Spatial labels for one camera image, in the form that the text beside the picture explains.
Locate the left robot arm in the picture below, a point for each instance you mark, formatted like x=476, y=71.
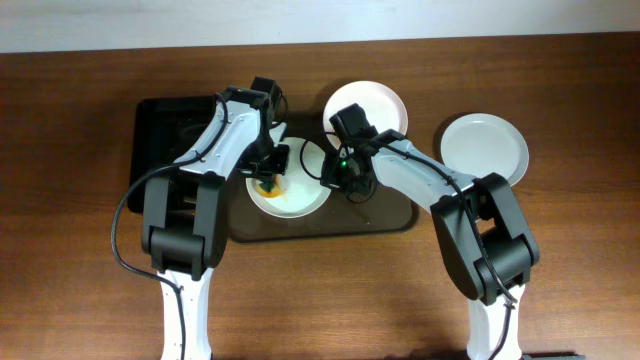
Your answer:
x=185, y=218

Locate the pink plate with sauce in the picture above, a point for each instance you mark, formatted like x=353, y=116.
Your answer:
x=384, y=109

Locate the white plate with sauce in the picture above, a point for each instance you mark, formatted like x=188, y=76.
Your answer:
x=299, y=194

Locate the dark object at bottom edge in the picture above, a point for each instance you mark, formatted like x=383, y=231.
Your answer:
x=553, y=357

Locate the brown serving tray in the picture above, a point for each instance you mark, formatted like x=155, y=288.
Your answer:
x=387, y=211

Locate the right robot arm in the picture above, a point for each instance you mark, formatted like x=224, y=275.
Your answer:
x=486, y=244

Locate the grey plate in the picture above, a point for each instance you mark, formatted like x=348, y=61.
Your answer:
x=479, y=144

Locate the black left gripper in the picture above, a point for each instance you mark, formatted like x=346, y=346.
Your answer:
x=270, y=169

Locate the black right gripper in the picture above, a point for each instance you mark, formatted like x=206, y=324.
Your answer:
x=347, y=184

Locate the green yellow sponge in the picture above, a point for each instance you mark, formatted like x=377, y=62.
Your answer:
x=270, y=188

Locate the black tray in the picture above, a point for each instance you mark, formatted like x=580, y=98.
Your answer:
x=164, y=129

